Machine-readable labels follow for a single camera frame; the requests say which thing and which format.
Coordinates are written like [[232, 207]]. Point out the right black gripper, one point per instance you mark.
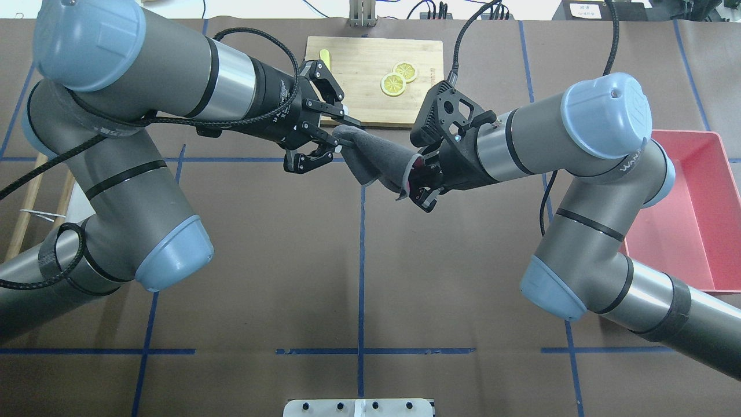
[[458, 164]]

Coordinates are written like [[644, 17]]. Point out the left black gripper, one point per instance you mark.
[[278, 104]]

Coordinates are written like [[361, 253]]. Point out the grey cleaning cloth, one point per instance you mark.
[[371, 158]]

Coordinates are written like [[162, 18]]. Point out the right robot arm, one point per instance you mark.
[[599, 131]]

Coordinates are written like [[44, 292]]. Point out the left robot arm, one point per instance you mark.
[[109, 70]]

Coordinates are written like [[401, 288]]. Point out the yellow plastic knife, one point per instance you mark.
[[325, 56]]

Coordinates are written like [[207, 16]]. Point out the bamboo cutting board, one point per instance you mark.
[[359, 65]]

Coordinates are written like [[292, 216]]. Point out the lemon slice lower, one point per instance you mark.
[[393, 84]]

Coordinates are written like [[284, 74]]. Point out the lemon slice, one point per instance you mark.
[[393, 84], [408, 71]]

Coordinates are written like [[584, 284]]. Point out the lemon slice upper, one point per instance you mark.
[[408, 71]]

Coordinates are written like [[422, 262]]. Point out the pink plastic bin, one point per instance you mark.
[[694, 233]]

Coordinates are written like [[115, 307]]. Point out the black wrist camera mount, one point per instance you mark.
[[447, 114]]

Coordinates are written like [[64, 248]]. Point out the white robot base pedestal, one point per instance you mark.
[[360, 407]]

